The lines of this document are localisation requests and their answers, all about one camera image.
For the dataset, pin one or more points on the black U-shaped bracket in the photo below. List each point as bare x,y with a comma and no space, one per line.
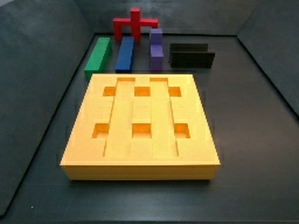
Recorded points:
190,55

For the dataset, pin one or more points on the purple stepped block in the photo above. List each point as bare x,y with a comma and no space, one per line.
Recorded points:
157,50

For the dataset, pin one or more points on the green rectangular block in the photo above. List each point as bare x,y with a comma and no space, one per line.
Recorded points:
98,58

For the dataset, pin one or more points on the blue rectangular block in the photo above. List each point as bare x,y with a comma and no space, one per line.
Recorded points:
125,57

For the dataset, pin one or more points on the yellow slotted board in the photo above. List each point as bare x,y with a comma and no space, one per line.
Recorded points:
141,130

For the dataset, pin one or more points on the red cross-shaped block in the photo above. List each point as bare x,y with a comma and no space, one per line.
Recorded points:
136,22

